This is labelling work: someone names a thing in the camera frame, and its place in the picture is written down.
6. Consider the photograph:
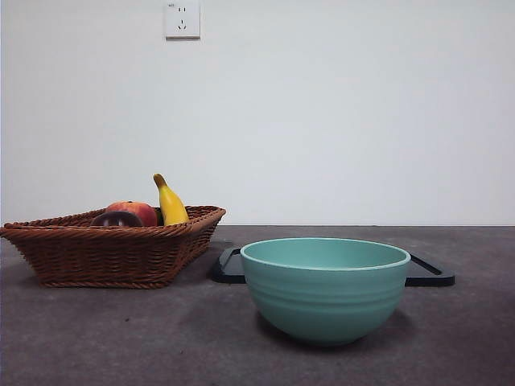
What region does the teal ribbed bowl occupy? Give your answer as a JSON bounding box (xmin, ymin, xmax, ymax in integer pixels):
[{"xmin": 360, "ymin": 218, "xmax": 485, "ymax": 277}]
[{"xmin": 240, "ymin": 237, "xmax": 412, "ymax": 347}]

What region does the dark purple plum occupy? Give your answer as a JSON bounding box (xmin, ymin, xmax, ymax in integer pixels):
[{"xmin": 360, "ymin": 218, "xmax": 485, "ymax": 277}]
[{"xmin": 89, "ymin": 211, "xmax": 144, "ymax": 228}]

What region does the yellow banana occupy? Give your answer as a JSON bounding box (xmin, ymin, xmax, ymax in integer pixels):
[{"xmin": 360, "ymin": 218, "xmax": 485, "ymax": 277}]
[{"xmin": 152, "ymin": 173, "xmax": 190, "ymax": 226}]

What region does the red yellow apple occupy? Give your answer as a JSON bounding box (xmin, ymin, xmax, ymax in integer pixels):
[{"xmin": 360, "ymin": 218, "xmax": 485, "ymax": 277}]
[{"xmin": 105, "ymin": 200, "xmax": 159, "ymax": 228}]

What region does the brown wicker basket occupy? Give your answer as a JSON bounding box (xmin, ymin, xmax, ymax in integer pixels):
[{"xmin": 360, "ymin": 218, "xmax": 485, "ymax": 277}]
[{"xmin": 0, "ymin": 205, "xmax": 227, "ymax": 289}]

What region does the black rectangular tray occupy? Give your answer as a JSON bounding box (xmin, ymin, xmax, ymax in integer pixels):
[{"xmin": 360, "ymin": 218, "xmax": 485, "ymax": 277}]
[{"xmin": 209, "ymin": 247, "xmax": 456, "ymax": 287}]

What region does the white wall socket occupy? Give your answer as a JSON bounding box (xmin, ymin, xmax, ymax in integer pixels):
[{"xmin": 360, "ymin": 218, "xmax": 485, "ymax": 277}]
[{"xmin": 165, "ymin": 1, "xmax": 201, "ymax": 40}]

